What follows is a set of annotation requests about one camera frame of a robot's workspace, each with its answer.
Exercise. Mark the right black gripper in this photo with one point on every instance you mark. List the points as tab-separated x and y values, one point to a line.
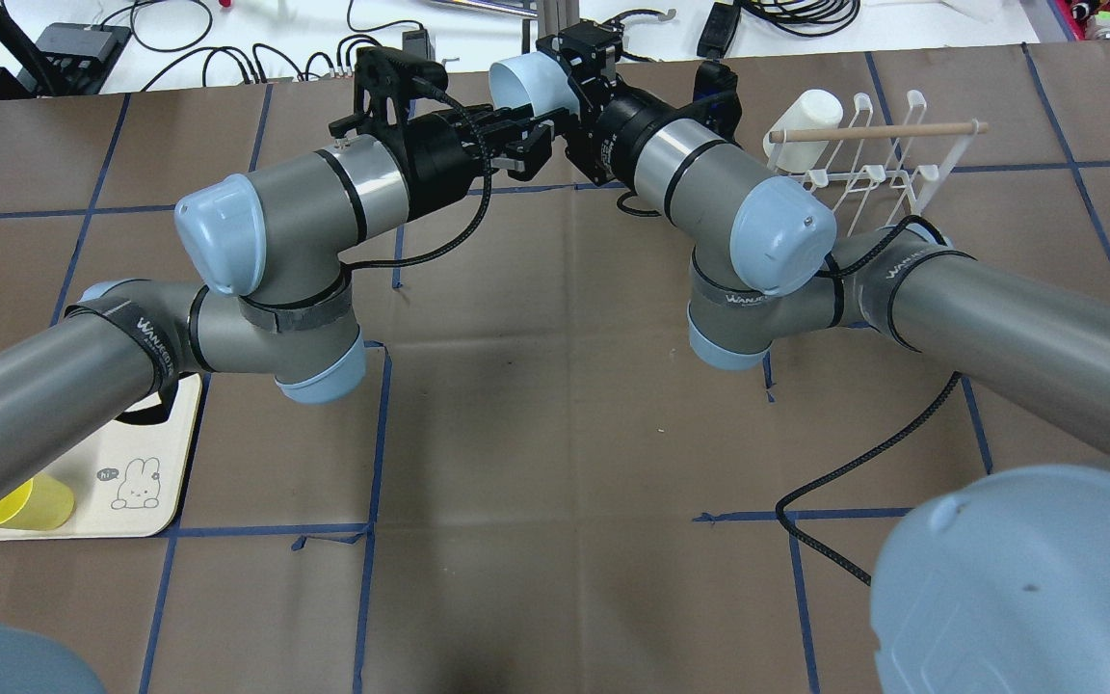
616	131

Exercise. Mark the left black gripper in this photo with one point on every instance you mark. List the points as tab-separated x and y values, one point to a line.
439	146

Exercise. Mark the light blue cup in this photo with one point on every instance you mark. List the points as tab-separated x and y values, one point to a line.
534	80

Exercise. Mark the pale green plastic cup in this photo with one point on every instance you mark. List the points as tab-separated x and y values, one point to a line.
813	110

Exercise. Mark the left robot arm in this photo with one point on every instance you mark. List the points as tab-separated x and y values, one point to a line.
273	295

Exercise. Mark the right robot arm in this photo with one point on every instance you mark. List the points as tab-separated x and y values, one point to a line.
1002	587

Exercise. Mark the yellow plastic cup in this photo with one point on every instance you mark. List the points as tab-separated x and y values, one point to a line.
43	503

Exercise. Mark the black power adapter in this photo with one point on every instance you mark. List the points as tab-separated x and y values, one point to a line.
719	30

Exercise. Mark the cream plastic tray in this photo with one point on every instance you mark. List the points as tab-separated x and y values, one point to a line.
126	479

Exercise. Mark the aluminium frame post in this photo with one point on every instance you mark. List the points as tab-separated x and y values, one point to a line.
555	15

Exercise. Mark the white wire cup rack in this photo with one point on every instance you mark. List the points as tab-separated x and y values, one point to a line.
867	159

